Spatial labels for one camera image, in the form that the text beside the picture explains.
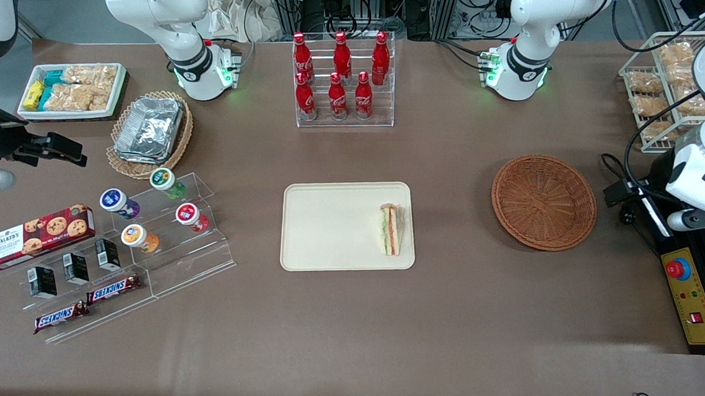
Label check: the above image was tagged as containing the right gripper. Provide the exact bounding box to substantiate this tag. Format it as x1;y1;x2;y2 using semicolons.
0;104;90;169

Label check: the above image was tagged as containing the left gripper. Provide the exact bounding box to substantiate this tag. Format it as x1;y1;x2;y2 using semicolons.
603;139;705;214

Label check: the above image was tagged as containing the triangular sandwich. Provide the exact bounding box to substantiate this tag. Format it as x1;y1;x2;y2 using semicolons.
377;203;403;257

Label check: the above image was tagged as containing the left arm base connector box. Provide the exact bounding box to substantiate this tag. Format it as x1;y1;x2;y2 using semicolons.
477;46;505;88

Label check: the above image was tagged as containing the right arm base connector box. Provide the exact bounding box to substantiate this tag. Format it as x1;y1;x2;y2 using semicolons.
215;43;245;91

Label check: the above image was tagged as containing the brown round wicker basket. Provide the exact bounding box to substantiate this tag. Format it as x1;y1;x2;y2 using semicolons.
490;153;600;254

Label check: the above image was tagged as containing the white rectangular snack tray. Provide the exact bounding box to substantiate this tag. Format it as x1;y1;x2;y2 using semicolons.
17;60;128;124

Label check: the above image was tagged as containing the light oval wicker basket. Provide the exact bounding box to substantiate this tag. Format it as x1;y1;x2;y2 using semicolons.
105;88;196;182

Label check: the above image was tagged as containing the beige plastic tray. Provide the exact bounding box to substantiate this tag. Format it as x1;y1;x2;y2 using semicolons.
280;178;418;276

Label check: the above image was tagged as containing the clear rice cracker bag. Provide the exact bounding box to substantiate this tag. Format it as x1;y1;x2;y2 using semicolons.
43;83;112;113
62;64;118;87

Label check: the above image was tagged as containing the purple yogurt cup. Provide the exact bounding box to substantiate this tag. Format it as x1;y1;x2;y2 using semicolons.
98;188;141;220

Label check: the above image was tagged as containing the yellow snack packet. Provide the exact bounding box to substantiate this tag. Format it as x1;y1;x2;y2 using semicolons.
23;80;45;111

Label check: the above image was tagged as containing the clear bagged pastry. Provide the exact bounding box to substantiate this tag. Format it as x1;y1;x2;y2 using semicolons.
677;91;705;117
641;118;679;143
631;94;671;118
664;62;702;88
625;69;666;95
655;41;697;66

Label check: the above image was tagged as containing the stack of foil trays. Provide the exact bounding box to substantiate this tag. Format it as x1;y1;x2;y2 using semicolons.
113;95;185;165

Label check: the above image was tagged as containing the red Walkers cookie box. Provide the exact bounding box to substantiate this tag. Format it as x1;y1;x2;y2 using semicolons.
0;201;97;276

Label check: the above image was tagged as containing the green yogurt cup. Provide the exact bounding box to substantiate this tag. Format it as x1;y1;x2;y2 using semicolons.
148;167;187;201

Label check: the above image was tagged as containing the orange yogurt cup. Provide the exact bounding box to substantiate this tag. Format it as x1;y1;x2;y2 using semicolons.
120;223;161;255

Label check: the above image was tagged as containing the small black carton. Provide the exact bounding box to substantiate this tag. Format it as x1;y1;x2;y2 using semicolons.
61;252;91;286
26;266;59;300
93;238;122;272

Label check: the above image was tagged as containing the yellow emergency stop box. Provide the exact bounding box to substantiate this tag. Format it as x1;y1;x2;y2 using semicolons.
656;246;705;346

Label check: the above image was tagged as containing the red yogurt cup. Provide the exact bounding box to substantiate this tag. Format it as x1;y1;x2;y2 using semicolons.
174;202;211;234

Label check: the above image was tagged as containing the Snickers bar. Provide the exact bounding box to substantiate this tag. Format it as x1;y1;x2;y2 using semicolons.
33;300;90;336
86;272;142;307

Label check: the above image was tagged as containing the clear acrylic step stand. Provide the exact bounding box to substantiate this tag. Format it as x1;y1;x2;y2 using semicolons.
0;165;240;352

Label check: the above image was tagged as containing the crumpled beige paper bag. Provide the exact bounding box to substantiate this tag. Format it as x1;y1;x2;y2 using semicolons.
202;0;285;45

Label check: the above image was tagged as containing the red cola bottle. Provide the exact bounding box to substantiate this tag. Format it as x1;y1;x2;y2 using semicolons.
291;32;314;83
370;30;391;86
326;72;349;121
294;72;319;122
353;71;374;121
332;31;353;83

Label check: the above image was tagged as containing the clear acrylic bottle rack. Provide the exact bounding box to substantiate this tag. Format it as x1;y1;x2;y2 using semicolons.
290;28;397;131

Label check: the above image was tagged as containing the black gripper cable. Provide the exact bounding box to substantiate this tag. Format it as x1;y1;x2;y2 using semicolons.
622;87;702;197

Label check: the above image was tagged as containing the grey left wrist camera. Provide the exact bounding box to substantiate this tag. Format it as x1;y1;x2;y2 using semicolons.
666;209;705;234

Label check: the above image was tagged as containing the white wire rack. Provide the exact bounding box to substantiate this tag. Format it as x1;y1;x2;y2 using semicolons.
616;28;705;156

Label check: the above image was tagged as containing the aluminium frame equipment rack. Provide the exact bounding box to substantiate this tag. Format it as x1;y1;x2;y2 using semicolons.
267;0;461;43

